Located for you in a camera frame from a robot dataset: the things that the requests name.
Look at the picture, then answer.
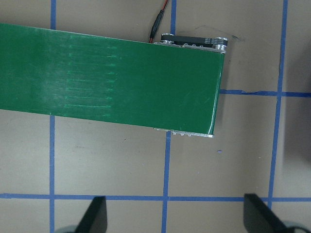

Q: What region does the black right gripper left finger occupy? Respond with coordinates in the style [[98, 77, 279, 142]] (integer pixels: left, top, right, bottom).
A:
[[75, 196, 107, 233]]

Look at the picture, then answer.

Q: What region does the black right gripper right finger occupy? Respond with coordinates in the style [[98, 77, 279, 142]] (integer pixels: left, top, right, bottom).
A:
[[243, 194, 287, 233]]

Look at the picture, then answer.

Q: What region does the red black conveyor cable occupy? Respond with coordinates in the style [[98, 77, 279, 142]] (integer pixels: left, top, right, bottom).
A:
[[149, 0, 171, 44]]

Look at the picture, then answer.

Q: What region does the green conveyor belt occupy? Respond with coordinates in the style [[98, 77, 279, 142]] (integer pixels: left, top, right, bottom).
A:
[[0, 24, 227, 137]]

